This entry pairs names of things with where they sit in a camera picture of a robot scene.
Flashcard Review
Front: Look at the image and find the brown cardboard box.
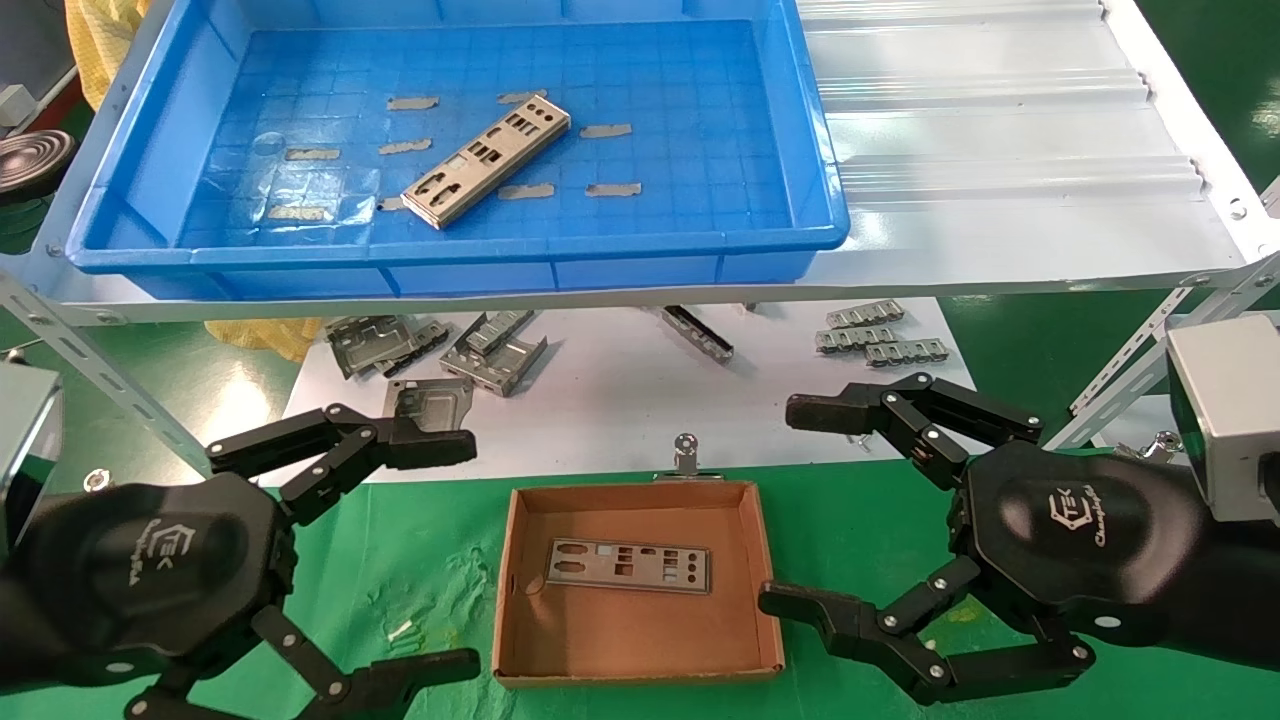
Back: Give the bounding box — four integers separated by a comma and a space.
492, 480, 786, 691

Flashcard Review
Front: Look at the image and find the black round ribbed disc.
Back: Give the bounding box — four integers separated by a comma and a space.
0, 128, 79, 206

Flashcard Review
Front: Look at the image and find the white perforated rack post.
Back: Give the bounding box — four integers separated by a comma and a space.
1068, 262, 1251, 416
1040, 320, 1176, 451
0, 272, 191, 456

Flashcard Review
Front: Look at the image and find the long narrow metal bracket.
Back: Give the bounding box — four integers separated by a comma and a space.
660, 305, 736, 363

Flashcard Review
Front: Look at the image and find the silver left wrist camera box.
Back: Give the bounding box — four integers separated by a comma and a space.
0, 362, 64, 561

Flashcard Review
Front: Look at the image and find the large grey metal bracket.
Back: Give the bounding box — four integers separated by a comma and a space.
325, 315, 421, 381

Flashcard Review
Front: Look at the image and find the small grey box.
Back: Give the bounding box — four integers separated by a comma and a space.
0, 82, 41, 131

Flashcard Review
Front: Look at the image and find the silver metal shield plate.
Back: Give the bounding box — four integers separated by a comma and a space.
400, 92, 573, 231
543, 538, 713, 595

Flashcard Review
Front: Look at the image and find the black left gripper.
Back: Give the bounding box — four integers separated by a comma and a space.
20, 403, 483, 720

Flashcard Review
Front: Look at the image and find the green table cloth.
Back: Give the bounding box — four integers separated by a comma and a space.
0, 455, 1280, 720

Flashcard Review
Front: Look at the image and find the white metal rack shelf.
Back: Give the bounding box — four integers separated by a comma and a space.
0, 0, 1280, 326

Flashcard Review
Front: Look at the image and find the flat grey metal plate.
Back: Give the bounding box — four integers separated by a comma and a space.
383, 377, 476, 433

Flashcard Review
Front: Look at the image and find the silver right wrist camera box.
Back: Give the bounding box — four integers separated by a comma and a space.
1165, 312, 1280, 523

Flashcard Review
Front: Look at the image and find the open grey metal cage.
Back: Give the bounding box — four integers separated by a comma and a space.
440, 325, 549, 398

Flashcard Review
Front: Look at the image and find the blue plastic tray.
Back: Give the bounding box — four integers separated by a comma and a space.
65, 0, 851, 301

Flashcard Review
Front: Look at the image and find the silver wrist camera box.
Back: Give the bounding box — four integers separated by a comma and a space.
1165, 312, 1280, 523
0, 362, 64, 561

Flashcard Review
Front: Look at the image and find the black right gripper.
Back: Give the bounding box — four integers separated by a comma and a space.
757, 373, 1216, 706

